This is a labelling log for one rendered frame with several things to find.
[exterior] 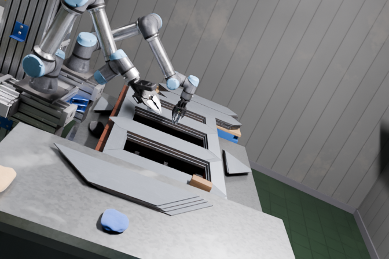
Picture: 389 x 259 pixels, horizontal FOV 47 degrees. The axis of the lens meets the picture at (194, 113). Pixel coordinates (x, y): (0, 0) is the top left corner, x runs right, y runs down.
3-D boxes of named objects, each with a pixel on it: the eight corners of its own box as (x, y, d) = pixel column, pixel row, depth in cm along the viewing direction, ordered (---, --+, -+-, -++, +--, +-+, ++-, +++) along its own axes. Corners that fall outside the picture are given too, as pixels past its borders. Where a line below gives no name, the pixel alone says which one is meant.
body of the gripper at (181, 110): (172, 114, 293) (180, 98, 289) (173, 109, 301) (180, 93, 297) (183, 118, 294) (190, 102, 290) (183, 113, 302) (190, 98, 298)
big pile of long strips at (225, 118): (236, 117, 414) (238, 112, 412) (241, 134, 377) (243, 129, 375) (157, 85, 402) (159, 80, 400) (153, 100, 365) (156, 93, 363)
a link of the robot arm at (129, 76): (137, 65, 213) (125, 73, 209) (142, 73, 214) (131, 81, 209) (130, 70, 219) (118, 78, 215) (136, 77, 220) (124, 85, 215)
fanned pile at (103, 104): (116, 102, 358) (117, 98, 356) (107, 121, 321) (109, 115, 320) (101, 96, 356) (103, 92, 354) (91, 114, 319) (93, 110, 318)
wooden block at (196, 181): (209, 189, 251) (212, 182, 249) (208, 195, 245) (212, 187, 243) (190, 181, 250) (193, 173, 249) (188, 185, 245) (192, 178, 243)
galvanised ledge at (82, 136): (117, 102, 368) (118, 98, 367) (82, 180, 247) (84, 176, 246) (94, 92, 365) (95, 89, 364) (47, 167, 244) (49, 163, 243)
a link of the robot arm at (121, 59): (110, 56, 218) (123, 46, 215) (123, 74, 219) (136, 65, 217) (104, 59, 210) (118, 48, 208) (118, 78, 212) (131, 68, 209)
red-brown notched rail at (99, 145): (126, 93, 361) (129, 86, 359) (81, 202, 210) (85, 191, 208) (121, 91, 361) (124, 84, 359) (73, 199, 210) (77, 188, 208)
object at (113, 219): (103, 210, 164) (106, 203, 163) (128, 218, 165) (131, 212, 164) (97, 229, 153) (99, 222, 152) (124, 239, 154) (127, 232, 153)
